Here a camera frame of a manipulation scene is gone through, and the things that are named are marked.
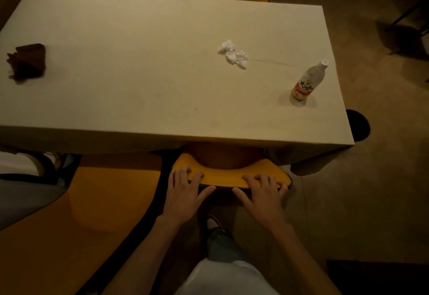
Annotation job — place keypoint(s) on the brown tissue pouch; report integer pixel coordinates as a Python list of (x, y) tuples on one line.
[(30, 63)]

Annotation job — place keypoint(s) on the plastic drink bottle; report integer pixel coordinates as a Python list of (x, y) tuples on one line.
[(306, 85)]

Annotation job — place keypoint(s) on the person's left forearm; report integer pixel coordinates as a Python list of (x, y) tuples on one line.
[(144, 258)]

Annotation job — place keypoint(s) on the beige cloth-covered table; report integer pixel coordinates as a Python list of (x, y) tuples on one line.
[(150, 86)]

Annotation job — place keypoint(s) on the black round waste bin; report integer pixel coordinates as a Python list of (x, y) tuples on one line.
[(360, 125)]

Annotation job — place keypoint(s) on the person's blue jeans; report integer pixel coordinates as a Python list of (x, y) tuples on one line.
[(223, 246)]

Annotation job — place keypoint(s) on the person's white shirt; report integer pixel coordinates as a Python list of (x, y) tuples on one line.
[(228, 279)]

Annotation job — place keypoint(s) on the person's left hand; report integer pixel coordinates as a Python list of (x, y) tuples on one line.
[(182, 201)]

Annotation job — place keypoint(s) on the person's right hand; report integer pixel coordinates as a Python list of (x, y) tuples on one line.
[(268, 204)]

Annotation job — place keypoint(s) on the person's left sneaker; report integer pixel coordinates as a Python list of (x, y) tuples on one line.
[(212, 223)]

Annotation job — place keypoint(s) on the white tissues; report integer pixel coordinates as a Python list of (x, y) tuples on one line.
[(234, 57)]

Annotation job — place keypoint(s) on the person's right forearm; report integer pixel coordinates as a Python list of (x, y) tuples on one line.
[(301, 261)]

